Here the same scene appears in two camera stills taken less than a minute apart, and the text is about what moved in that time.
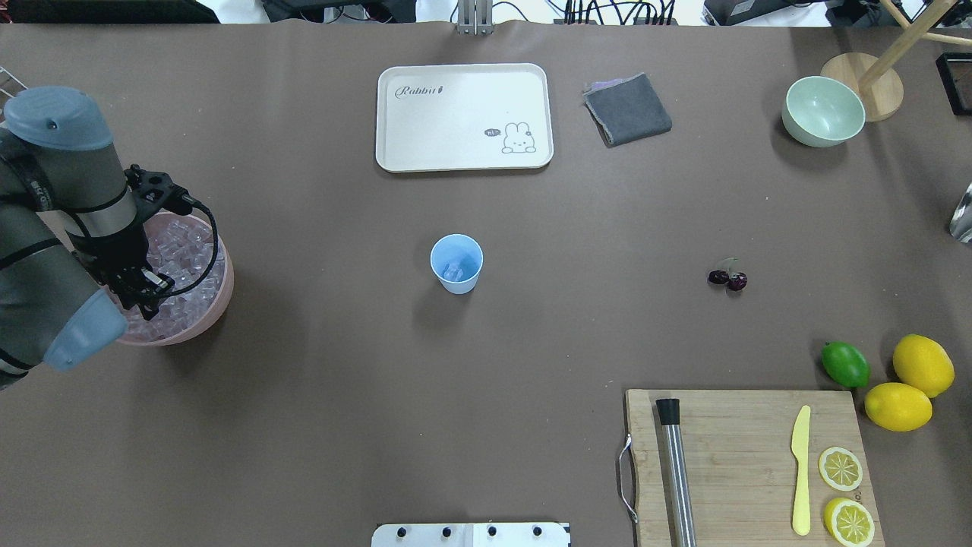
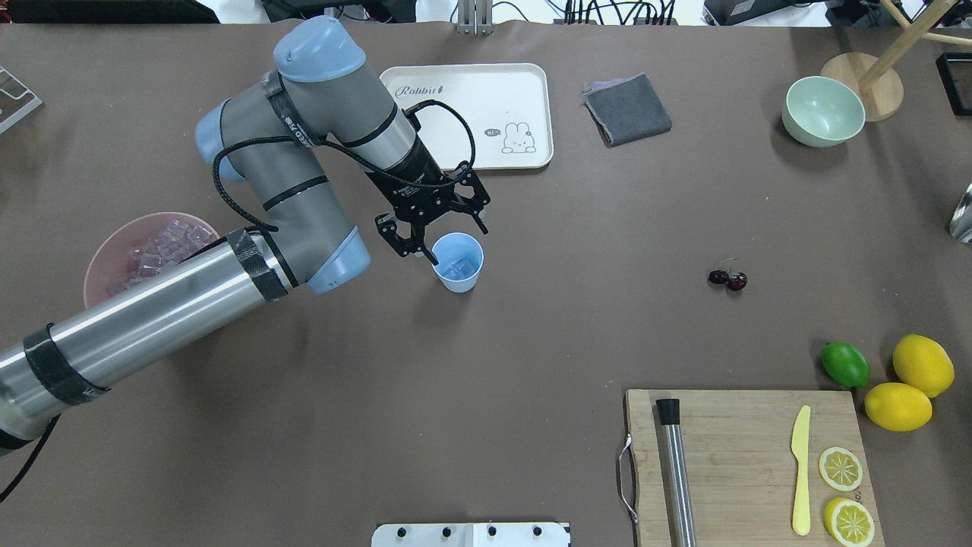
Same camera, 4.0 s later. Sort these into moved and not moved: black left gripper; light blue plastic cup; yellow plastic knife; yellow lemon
Moved: black left gripper
Not moved: yellow plastic knife; yellow lemon; light blue plastic cup
